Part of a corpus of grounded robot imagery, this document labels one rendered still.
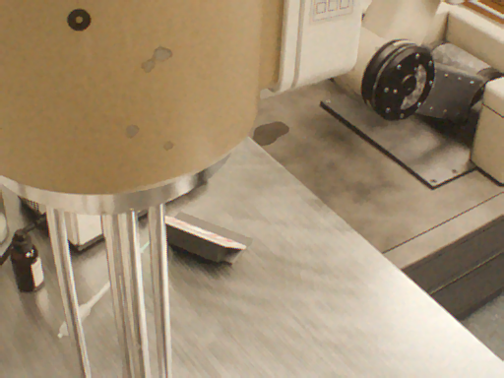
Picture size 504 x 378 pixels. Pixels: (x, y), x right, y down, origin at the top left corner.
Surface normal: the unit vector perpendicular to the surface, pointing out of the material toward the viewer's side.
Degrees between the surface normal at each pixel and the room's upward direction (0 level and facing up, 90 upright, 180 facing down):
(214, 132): 90
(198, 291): 0
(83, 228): 90
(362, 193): 0
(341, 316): 0
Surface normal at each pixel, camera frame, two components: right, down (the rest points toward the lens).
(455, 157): 0.05, -0.83
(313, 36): 0.55, 0.49
